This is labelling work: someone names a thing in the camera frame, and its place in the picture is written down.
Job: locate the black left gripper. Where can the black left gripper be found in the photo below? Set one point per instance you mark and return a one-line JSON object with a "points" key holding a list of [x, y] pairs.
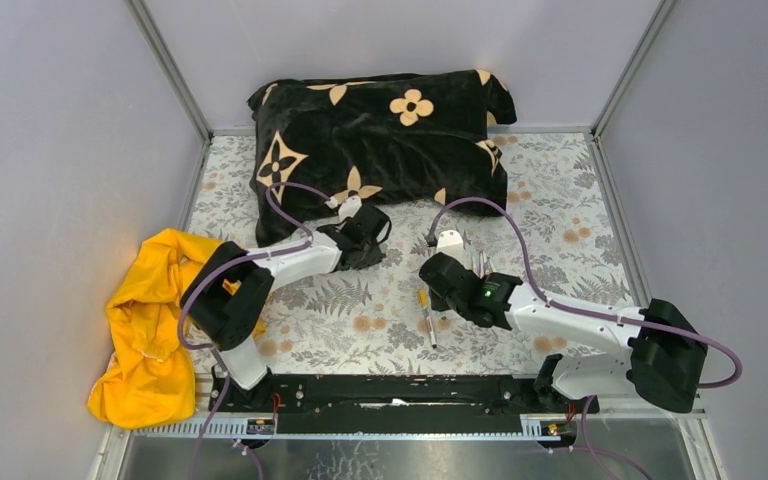
{"points": [[372, 258]]}

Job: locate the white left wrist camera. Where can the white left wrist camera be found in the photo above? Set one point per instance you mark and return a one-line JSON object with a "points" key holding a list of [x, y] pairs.
{"points": [[346, 208]]}

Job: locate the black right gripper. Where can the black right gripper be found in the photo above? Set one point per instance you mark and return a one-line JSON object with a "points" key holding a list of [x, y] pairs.
{"points": [[436, 303]]}

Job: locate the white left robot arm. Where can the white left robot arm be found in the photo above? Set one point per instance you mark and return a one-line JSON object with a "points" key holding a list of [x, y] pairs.
{"points": [[228, 295]]}

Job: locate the yellow cap marker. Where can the yellow cap marker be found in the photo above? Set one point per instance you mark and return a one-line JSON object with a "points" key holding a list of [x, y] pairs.
{"points": [[425, 305]]}

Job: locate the black floral pillow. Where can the black floral pillow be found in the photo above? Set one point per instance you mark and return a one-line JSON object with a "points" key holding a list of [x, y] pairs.
{"points": [[385, 139]]}

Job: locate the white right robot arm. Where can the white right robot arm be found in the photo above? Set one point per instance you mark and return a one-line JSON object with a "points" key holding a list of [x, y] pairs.
{"points": [[651, 351]]}

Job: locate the yellow cloth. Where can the yellow cloth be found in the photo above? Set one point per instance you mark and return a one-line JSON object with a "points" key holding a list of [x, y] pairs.
{"points": [[150, 378]]}

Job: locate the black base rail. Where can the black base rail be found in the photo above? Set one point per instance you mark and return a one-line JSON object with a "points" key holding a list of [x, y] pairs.
{"points": [[306, 404]]}

